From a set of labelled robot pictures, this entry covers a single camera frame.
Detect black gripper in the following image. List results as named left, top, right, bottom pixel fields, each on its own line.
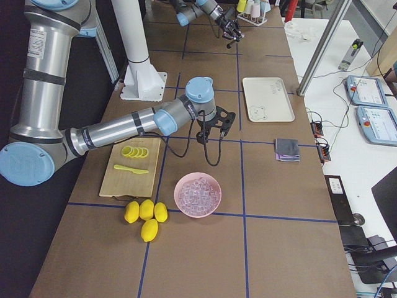
left=218, top=16, right=244, bottom=41
left=196, top=120, right=217, bottom=143

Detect pink bowl of ice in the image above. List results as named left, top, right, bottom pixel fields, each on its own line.
left=174, top=172, right=221, bottom=218

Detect steel muddler black tip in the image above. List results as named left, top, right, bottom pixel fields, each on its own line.
left=226, top=40, right=239, bottom=49

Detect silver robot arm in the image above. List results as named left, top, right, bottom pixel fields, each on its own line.
left=169, top=0, right=244, bottom=42
left=1, top=1, right=218, bottom=186

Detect white cup rack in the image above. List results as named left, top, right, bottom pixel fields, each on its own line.
left=238, top=11, right=267, bottom=27

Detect yellow upturned cup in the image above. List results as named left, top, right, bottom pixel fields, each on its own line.
left=236, top=0, right=247, bottom=12

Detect pink upturned cup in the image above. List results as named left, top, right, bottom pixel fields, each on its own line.
left=251, top=2, right=261, bottom=19

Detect white upturned cup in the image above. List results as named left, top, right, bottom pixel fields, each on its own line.
left=244, top=0, right=254, bottom=15

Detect crumpled white paper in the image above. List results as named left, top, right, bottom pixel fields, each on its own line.
left=284, top=21, right=317, bottom=42

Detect lemon slices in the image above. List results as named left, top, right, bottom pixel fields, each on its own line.
left=121, top=145, right=149, bottom=158

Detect cream bear tray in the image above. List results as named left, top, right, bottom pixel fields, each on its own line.
left=243, top=77, right=295, bottom=122

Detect yellow plastic knife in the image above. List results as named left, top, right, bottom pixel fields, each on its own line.
left=114, top=165, right=149, bottom=174

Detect wooden cutting board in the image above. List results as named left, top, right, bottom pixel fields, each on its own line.
left=99, top=137, right=160, bottom=197

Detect yellow lemon right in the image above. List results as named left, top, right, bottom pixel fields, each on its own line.
left=154, top=202, right=168, bottom=223

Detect yellow lemon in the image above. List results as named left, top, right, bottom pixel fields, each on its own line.
left=140, top=219, right=159, bottom=242
left=124, top=201, right=140, bottom=224
left=154, top=202, right=168, bottom=223
left=139, top=199, right=154, bottom=221

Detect grey folded cloth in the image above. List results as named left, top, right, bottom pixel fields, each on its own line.
left=274, top=138, right=301, bottom=162

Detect yellow lemon middle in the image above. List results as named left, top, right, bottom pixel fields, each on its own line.
left=139, top=199, right=154, bottom=221

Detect yellow lemon far left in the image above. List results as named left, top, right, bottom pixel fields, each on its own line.
left=124, top=201, right=140, bottom=224

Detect yellow lemon front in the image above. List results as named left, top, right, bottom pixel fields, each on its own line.
left=140, top=219, right=159, bottom=242

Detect orange black connector box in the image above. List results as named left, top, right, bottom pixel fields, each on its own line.
left=310, top=121, right=324, bottom=138

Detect clear water bottle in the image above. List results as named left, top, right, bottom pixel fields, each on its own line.
left=338, top=38, right=364, bottom=71

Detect upper teach pendant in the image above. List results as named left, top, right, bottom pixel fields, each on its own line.
left=346, top=75, right=388, bottom=107

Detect teach pendant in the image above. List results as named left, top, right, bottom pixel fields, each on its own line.
left=356, top=106, right=396, bottom=147
left=346, top=75, right=388, bottom=107

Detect lower teach pendant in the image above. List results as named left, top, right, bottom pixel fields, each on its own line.
left=356, top=106, right=396, bottom=147

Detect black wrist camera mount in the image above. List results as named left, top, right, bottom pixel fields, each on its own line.
left=214, top=106, right=236, bottom=138

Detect white pedestal column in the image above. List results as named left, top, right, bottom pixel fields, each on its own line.
left=112, top=0, right=167, bottom=102

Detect aluminium frame post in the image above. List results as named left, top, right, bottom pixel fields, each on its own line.
left=297, top=0, right=352, bottom=96

